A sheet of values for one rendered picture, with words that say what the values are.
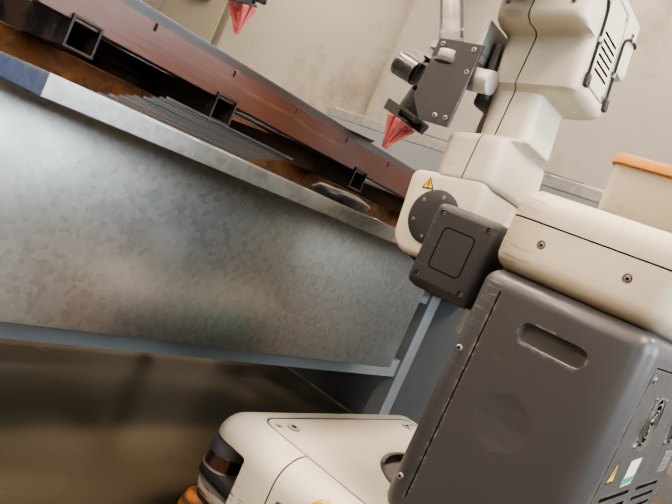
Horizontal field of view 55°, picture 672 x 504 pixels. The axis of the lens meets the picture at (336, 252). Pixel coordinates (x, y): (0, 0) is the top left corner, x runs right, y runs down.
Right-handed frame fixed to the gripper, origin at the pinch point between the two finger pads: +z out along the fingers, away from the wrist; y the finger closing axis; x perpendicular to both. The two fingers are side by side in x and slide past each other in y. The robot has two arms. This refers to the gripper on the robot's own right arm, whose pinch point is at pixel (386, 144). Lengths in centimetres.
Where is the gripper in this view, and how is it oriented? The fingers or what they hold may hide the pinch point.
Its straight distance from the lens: 153.6
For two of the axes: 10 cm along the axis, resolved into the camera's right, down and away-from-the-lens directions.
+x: 5.8, 2.1, 7.9
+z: -5.7, 8.0, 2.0
